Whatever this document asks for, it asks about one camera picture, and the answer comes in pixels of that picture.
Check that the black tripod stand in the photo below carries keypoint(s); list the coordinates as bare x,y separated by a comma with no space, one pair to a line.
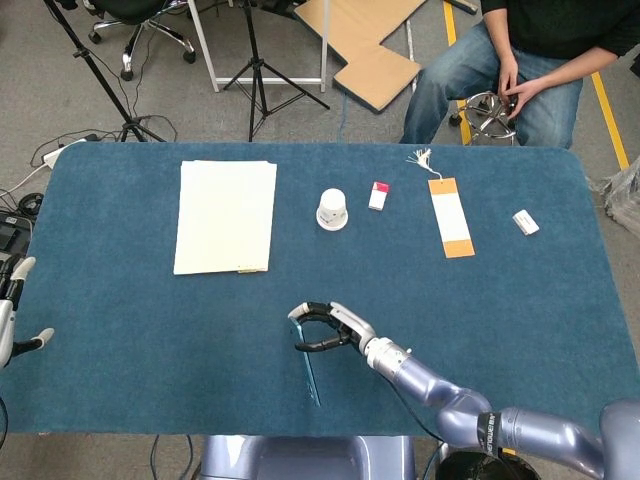
257,75
100,80

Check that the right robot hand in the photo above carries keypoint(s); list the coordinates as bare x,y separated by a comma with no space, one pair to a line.
350,320

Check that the chrome stool base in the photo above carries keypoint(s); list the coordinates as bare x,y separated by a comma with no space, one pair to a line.
487,115

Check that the black office chair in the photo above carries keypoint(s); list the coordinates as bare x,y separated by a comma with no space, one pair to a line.
125,10

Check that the blue card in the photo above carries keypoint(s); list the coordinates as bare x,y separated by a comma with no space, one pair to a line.
309,370

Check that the white power strip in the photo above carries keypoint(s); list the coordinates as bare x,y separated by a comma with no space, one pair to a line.
52,157

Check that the blue table cloth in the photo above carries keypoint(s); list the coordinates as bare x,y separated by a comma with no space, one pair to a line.
150,350

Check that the white paper cup stack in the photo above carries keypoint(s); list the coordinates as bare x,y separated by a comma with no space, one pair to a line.
332,205

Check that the white eraser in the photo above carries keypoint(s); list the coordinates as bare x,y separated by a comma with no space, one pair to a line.
526,222

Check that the blue-grey robot torso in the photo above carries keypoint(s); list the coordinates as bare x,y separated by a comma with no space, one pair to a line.
300,457

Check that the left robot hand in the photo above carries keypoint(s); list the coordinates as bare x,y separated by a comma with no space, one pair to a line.
6,325

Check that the white desk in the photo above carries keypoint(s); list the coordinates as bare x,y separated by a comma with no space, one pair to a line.
204,50

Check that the yellow white tasselled bookmark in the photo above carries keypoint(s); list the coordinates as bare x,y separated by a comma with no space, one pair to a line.
450,215

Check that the brown cardboard sheet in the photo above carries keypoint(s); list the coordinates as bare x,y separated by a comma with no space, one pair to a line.
370,65

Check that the clear plastic wrapped bundle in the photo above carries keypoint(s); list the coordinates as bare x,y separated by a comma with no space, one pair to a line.
625,195

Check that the seated person in jeans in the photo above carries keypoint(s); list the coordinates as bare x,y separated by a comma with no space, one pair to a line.
550,25

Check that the black floor device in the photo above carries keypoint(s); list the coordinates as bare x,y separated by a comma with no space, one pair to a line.
12,235

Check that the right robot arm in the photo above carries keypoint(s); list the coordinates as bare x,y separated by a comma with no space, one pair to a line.
430,385

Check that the small red white box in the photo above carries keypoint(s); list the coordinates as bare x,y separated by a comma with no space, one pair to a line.
378,197

